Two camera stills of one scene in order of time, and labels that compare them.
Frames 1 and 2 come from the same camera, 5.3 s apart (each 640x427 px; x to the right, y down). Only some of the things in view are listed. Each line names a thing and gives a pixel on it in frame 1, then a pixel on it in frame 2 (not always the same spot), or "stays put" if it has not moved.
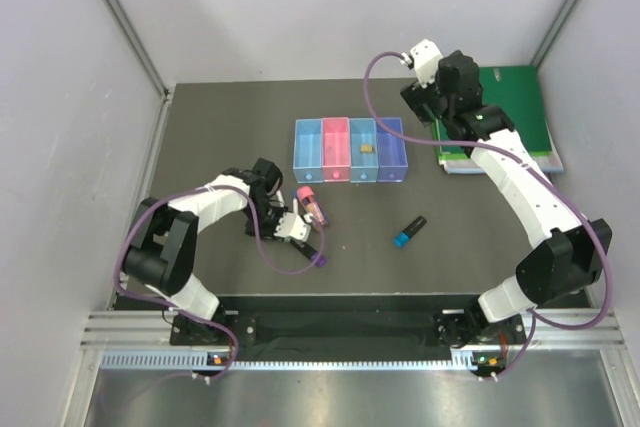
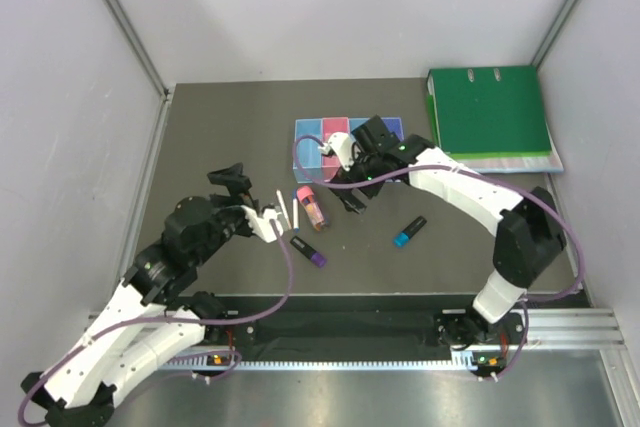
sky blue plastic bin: [308, 151] stays put
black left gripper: [268, 233] to [232, 177]
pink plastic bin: [336, 155] stays put
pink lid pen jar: [306, 195] stays put
